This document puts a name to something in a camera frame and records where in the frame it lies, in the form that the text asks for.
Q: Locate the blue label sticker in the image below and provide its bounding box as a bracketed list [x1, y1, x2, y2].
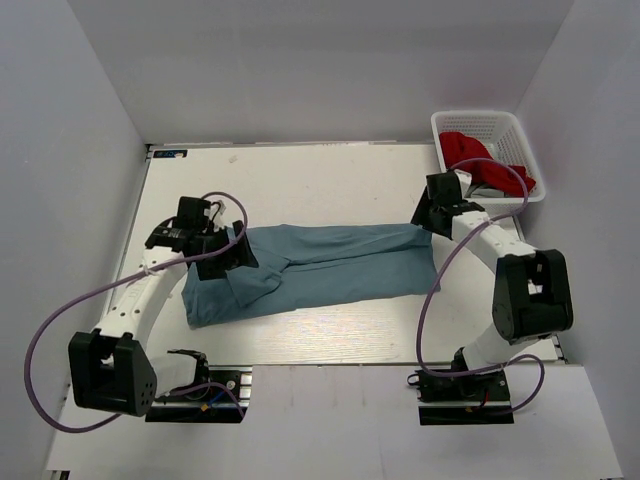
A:
[152, 149, 188, 159]

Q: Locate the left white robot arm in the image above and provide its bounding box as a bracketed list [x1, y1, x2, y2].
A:
[68, 192, 258, 417]

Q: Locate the red t-shirt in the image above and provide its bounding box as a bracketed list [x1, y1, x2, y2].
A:
[439, 132, 536, 197]

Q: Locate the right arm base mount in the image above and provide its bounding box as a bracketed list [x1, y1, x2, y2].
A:
[407, 370, 514, 426]

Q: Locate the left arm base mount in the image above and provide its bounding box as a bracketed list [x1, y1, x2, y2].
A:
[144, 366, 252, 424]

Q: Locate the blue-grey t-shirt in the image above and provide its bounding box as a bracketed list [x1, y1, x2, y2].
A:
[182, 224, 436, 329]

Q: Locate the grey t-shirt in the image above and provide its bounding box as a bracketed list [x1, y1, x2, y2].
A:
[464, 183, 506, 199]

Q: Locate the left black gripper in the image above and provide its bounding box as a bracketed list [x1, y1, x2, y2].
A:
[195, 220, 258, 281]

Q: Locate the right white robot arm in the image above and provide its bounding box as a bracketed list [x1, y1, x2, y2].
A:
[411, 171, 574, 399]

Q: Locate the white plastic basket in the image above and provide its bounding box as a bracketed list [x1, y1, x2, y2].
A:
[431, 110, 546, 203]

